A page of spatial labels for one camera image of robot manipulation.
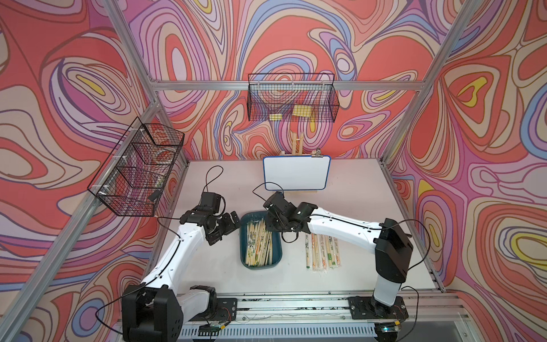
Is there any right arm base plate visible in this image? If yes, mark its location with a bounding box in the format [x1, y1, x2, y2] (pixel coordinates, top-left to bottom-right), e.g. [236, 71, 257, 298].
[348, 296, 409, 321]

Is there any wooden easel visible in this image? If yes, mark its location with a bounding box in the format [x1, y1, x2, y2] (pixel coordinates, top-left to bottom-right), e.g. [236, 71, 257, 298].
[280, 131, 304, 156]

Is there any black wire basket left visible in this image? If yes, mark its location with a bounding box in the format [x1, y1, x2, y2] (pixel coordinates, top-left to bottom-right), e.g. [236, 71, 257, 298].
[87, 118, 185, 217]

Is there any red print chopstick pack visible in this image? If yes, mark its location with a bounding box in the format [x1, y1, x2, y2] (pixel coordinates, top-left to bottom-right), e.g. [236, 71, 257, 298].
[333, 238, 341, 267]

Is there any panda print chopstick pack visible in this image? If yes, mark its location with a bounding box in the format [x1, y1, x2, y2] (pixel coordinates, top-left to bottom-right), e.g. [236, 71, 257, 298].
[330, 237, 337, 269]

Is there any white board blue frame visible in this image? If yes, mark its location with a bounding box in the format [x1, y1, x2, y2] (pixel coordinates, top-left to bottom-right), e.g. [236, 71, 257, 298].
[263, 155, 331, 191]

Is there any teal storage box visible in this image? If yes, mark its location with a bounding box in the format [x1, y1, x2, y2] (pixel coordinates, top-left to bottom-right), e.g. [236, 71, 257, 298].
[239, 211, 283, 270]

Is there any green label chopstick pack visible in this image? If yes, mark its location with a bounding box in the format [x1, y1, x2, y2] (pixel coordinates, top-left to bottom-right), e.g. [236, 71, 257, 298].
[324, 236, 333, 269]

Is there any yellow note large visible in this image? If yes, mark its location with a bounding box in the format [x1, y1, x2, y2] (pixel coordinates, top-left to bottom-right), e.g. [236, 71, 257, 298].
[292, 105, 313, 118]

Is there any red green chopstick pack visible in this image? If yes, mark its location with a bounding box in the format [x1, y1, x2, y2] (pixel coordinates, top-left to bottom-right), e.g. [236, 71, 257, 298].
[311, 234, 322, 271]

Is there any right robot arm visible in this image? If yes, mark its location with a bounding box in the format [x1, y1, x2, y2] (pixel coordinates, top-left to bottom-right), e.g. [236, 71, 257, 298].
[264, 191, 414, 308]

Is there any black wire basket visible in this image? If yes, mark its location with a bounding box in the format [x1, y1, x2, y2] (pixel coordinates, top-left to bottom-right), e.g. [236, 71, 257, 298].
[247, 71, 340, 123]
[87, 118, 185, 217]

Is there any metal binder clip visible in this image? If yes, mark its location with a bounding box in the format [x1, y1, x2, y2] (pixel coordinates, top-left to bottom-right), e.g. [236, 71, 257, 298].
[311, 149, 323, 158]

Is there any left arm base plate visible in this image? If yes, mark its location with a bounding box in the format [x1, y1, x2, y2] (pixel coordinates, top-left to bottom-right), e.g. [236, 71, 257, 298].
[190, 298, 238, 323]

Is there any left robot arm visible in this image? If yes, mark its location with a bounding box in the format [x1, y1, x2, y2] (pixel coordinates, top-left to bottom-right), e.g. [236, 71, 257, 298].
[121, 192, 241, 341]

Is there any yellow note small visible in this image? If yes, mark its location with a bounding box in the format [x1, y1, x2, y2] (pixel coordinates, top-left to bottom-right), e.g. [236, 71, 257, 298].
[269, 113, 283, 121]

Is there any black wire basket back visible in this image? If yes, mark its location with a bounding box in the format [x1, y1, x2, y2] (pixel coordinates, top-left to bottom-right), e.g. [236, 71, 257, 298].
[247, 71, 340, 123]

